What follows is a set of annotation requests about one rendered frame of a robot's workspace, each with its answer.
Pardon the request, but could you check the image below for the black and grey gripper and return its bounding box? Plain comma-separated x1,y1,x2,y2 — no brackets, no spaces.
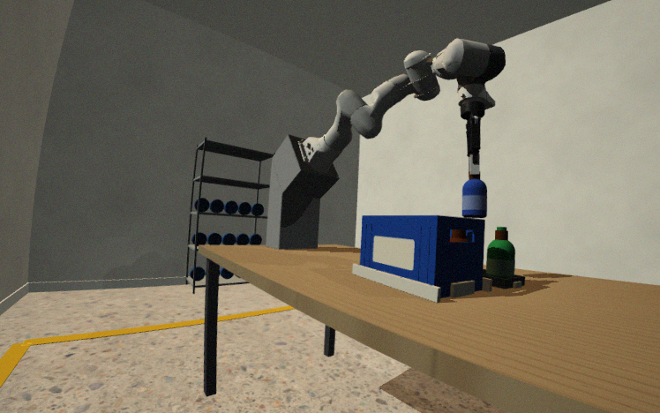
461,101,485,175

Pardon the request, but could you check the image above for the blue bottle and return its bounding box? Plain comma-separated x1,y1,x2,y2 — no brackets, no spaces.
462,172,487,218

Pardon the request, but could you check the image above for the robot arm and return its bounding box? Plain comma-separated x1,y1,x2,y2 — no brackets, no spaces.
298,38,506,173

